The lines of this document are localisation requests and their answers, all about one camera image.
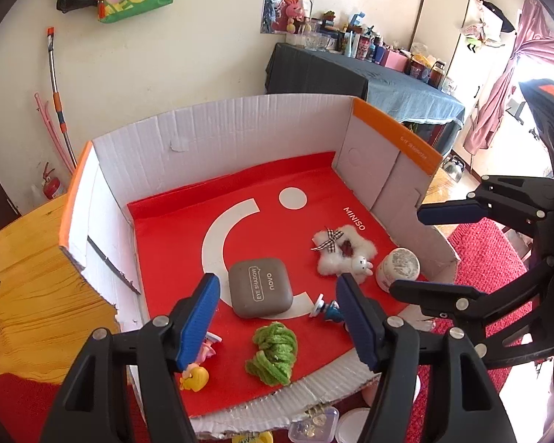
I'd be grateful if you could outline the orange cardboard box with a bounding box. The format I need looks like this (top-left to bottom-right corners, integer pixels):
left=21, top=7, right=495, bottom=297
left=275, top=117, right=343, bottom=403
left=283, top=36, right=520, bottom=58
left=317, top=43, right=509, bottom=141
left=58, top=93, right=460, bottom=439

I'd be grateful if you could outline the black hanging clothing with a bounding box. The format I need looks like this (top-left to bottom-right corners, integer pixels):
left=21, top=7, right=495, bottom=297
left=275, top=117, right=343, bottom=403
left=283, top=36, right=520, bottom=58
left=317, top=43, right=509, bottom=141
left=482, top=2, right=518, bottom=33

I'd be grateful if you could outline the white wardrobe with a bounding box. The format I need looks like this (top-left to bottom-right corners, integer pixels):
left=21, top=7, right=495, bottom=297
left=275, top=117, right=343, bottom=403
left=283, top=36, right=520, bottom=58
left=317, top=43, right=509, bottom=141
left=408, top=0, right=518, bottom=116

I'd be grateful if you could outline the small pink charm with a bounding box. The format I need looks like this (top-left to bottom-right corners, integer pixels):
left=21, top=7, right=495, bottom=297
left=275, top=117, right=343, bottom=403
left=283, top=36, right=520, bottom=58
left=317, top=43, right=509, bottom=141
left=198, top=330, right=222, bottom=361

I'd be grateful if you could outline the white fluffy bunny wreath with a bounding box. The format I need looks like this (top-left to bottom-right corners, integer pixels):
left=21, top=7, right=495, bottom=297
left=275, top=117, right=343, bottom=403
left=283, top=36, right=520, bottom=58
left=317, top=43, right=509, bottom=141
left=311, top=224, right=378, bottom=284

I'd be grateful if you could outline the green knitted yarn toy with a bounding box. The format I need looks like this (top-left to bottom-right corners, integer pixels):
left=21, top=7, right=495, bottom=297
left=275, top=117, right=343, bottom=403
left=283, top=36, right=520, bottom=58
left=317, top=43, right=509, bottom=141
left=244, top=322, right=300, bottom=386

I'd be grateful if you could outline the hanging plush toy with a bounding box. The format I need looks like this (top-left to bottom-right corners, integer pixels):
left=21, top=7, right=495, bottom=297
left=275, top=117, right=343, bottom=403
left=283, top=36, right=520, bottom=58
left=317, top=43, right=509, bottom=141
left=462, top=21, right=504, bottom=51

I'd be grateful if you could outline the speckled cream jar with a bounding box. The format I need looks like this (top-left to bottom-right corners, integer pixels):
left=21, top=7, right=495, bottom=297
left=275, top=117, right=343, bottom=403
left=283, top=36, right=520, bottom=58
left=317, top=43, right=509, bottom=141
left=375, top=248, right=421, bottom=293

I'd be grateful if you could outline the yellow round tin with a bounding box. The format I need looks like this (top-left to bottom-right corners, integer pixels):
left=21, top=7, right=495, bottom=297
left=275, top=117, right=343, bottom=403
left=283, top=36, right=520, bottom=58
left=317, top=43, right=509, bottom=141
left=233, top=430, right=274, bottom=443

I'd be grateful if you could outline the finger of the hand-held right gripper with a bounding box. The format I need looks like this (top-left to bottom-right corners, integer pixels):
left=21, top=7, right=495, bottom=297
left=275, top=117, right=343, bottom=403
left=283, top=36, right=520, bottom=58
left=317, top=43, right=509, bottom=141
left=417, top=174, right=554, bottom=241
left=390, top=257, right=554, bottom=348

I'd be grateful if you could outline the metal kettle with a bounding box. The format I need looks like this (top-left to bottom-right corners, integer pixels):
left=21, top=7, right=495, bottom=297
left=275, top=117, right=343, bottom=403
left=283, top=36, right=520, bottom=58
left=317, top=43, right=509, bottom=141
left=443, top=156, right=467, bottom=181

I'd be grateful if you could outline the blue cloth side table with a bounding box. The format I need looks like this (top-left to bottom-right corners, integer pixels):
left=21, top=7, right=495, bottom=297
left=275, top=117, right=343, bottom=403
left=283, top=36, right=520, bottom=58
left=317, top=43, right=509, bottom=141
left=264, top=42, right=466, bottom=158

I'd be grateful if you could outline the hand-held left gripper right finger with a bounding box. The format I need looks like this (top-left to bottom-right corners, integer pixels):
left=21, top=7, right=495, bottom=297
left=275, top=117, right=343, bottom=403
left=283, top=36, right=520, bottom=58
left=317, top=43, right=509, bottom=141
left=336, top=273, right=518, bottom=443

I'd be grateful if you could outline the grey square compact case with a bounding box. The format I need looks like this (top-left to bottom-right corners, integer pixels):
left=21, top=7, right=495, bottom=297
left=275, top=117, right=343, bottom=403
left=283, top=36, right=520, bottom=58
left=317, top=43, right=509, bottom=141
left=228, top=257, right=293, bottom=319

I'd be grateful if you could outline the silver orange mop handle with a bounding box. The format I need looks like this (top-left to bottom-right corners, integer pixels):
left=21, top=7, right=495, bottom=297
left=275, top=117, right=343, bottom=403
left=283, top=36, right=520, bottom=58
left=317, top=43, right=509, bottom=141
left=46, top=27, right=78, bottom=169

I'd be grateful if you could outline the small navy hat figurine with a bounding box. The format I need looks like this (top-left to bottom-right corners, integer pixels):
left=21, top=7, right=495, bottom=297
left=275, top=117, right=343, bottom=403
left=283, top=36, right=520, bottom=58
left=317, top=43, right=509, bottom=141
left=310, top=293, right=345, bottom=323

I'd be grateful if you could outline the red knitted mat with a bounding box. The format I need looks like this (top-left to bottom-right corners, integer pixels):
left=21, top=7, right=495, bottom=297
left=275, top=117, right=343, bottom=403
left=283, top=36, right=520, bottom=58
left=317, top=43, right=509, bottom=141
left=0, top=217, right=554, bottom=443

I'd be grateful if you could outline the pink curtain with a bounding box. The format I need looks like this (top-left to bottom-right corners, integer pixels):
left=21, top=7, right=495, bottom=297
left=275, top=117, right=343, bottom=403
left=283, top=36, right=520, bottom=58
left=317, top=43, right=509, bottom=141
left=464, top=0, right=554, bottom=153

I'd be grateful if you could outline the red fire extinguisher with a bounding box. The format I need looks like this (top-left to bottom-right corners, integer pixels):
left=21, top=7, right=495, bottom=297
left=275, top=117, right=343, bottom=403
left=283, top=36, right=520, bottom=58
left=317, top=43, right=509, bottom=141
left=41, top=162, right=66, bottom=200

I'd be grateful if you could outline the clear round plastic lid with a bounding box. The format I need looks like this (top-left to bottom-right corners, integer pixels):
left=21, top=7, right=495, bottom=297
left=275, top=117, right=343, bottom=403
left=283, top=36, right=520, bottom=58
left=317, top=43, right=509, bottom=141
left=336, top=408, right=375, bottom=443

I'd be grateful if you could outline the small clear plastic box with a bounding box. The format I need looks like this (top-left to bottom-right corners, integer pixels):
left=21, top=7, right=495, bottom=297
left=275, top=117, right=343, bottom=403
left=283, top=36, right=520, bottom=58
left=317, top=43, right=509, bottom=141
left=288, top=408, right=340, bottom=443

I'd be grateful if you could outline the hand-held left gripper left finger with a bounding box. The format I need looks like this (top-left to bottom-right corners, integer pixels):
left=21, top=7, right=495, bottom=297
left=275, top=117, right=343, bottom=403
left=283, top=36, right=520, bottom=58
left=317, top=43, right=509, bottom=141
left=41, top=273, right=221, bottom=443

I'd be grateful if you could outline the pink plastic stick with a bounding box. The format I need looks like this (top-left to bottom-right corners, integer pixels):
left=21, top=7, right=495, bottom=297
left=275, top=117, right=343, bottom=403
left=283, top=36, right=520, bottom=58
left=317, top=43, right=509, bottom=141
left=33, top=93, right=75, bottom=174

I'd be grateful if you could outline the pink bunny plush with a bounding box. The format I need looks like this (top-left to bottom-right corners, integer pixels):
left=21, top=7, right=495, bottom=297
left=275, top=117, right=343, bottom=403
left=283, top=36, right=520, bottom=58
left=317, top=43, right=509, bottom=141
left=277, top=0, right=308, bottom=33

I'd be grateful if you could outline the yellow figurine toy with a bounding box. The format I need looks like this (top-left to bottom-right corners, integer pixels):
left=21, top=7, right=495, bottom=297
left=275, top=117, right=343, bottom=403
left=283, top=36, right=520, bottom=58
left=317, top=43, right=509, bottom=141
left=179, top=362, right=209, bottom=393

